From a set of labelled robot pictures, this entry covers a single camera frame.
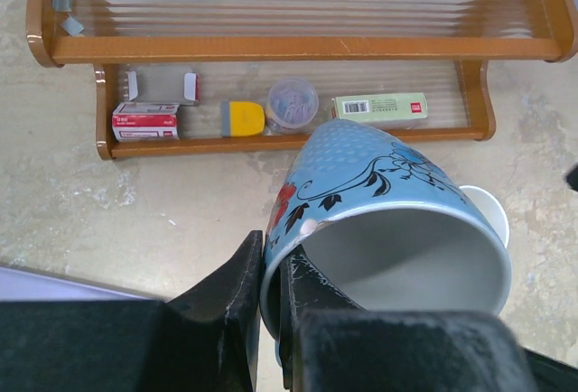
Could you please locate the wooden three-tier shelf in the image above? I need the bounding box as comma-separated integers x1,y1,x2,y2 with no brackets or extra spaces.
26,0,577,160

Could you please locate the white green box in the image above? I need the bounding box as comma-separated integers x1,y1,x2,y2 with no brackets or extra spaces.
329,92,429,130

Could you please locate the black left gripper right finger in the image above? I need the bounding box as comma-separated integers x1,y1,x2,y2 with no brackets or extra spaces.
279,247,577,391

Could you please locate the blue mug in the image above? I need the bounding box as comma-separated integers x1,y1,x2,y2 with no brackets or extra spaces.
260,119,512,338
460,185,510,248

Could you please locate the lavender plastic tray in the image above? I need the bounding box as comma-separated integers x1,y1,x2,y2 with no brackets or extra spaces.
1,266,153,303

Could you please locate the clear tub of rubber bands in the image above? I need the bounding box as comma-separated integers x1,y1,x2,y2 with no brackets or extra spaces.
265,78,319,134

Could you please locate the red and white staple box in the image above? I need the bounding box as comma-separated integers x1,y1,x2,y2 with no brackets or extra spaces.
111,102,180,142

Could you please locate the yellow grey tape measure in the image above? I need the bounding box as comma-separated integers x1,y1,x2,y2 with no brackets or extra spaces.
220,100,266,137

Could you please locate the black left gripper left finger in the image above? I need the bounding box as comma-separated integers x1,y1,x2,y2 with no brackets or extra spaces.
1,230,263,391

